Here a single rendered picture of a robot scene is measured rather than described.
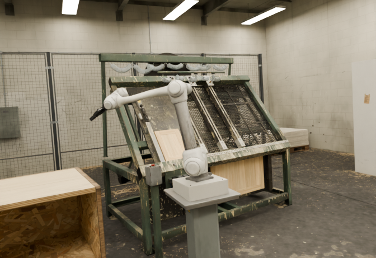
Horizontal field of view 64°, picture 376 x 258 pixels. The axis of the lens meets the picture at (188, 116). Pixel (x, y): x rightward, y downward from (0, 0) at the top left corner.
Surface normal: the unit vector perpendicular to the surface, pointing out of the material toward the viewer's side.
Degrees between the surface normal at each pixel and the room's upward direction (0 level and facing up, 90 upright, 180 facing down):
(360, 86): 90
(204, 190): 90
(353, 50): 90
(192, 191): 90
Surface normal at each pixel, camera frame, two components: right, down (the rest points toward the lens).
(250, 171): 0.53, 0.01
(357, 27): -0.91, 0.07
